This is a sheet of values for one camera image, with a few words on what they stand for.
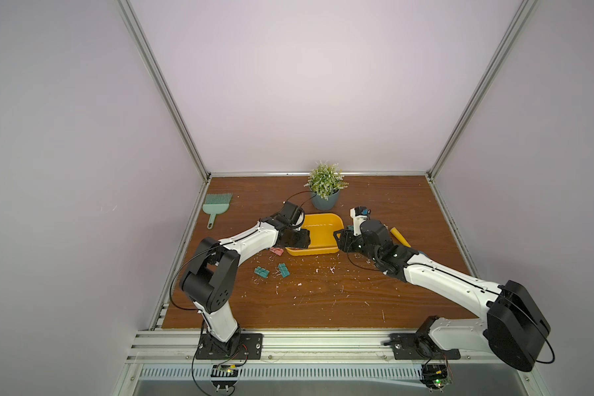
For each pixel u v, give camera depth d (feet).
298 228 2.61
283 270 2.87
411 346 2.38
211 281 1.53
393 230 3.20
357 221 2.43
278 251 3.03
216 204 3.61
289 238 2.54
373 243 1.95
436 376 2.26
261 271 2.86
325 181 3.11
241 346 2.37
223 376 2.34
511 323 1.31
